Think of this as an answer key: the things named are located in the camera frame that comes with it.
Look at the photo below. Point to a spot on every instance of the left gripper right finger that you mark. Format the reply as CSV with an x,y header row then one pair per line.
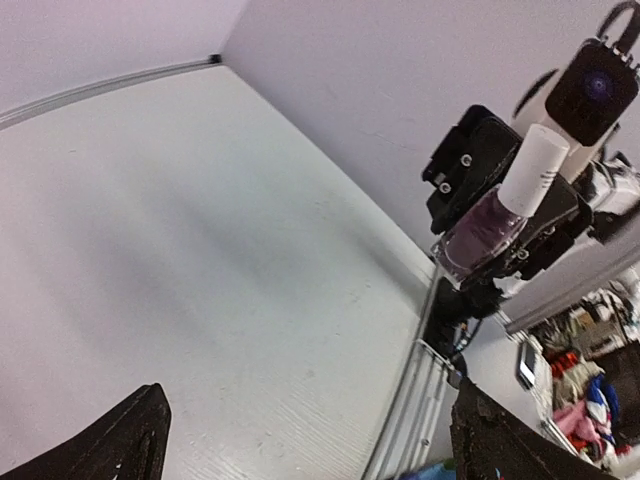
x,y
489,442

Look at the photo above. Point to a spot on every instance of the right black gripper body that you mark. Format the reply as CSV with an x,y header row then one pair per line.
x,y
477,123

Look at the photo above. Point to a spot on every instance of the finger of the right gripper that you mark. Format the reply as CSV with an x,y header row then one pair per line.
x,y
461,172
561,218

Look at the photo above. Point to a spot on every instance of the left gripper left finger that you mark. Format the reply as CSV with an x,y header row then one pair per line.
x,y
127,442

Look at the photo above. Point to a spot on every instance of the nail polish bottle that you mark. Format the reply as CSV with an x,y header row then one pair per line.
x,y
483,233

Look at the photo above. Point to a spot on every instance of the rainbow sleeve forearm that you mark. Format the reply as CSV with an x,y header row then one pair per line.
x,y
445,470

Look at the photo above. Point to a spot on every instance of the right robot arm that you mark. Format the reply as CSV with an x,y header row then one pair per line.
x,y
610,186

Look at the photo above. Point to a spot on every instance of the colourful clothes pile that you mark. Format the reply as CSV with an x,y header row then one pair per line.
x,y
581,365

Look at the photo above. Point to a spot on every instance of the aluminium front rail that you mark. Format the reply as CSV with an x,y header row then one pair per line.
x,y
407,433

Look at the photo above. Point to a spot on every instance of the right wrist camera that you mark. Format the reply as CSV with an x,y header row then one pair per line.
x,y
582,102

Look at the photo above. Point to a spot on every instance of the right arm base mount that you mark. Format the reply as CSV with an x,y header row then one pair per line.
x,y
452,308

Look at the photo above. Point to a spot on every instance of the rear table edge rail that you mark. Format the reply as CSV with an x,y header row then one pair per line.
x,y
53,102

